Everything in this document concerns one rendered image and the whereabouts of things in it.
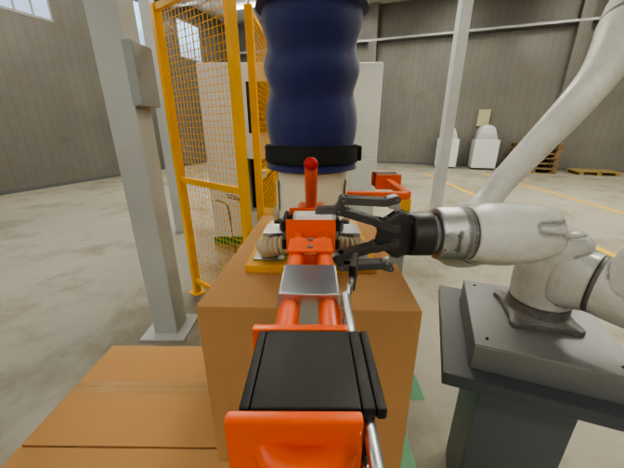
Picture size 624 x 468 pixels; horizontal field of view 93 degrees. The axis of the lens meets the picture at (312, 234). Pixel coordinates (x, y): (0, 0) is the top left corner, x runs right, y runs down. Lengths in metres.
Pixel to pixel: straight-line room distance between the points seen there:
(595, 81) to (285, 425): 0.73
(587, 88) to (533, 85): 11.92
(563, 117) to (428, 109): 11.60
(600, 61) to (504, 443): 1.06
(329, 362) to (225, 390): 0.49
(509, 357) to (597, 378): 0.18
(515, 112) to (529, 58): 1.56
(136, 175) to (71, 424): 1.25
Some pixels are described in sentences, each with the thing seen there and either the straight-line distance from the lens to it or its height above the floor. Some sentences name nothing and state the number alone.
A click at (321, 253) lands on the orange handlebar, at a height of 1.21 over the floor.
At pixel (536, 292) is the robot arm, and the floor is 0.94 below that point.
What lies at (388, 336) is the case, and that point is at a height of 1.01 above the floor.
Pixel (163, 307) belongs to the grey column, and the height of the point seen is 0.22.
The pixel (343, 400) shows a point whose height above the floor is 1.22.
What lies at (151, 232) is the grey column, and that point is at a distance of 2.06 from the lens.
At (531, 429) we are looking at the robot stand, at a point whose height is 0.51.
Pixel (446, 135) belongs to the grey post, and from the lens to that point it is 4.16.
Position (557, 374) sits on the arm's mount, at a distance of 1.01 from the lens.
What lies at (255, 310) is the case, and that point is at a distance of 0.55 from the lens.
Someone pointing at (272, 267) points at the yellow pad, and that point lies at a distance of 0.66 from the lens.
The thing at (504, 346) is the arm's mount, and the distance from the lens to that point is 0.97.
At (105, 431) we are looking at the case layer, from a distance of 1.19.
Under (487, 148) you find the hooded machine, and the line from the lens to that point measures 11.56.
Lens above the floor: 1.37
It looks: 20 degrees down
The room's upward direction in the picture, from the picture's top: straight up
